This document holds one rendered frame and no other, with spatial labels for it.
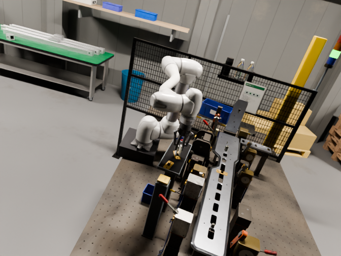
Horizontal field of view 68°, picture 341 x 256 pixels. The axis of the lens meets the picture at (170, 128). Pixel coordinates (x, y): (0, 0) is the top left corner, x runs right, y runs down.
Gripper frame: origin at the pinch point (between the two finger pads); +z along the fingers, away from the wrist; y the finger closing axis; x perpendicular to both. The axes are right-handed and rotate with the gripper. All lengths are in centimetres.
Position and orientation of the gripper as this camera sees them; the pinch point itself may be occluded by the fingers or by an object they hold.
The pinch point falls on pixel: (178, 150)
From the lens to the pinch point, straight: 160.6
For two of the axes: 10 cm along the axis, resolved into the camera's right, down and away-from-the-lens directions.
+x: -1.4, -5.0, 8.5
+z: -2.2, 8.6, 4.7
